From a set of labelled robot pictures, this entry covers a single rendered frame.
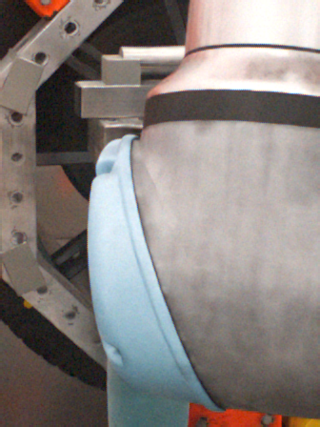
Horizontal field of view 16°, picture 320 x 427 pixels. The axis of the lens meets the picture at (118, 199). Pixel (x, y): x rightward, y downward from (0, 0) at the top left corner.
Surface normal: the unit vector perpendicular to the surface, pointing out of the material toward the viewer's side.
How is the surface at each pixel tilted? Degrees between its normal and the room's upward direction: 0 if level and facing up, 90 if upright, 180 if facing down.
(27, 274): 90
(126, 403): 92
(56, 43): 90
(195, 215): 61
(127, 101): 90
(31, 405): 0
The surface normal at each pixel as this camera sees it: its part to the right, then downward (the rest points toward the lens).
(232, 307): -0.27, 0.15
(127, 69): 0.18, 0.25
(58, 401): 0.01, -0.97
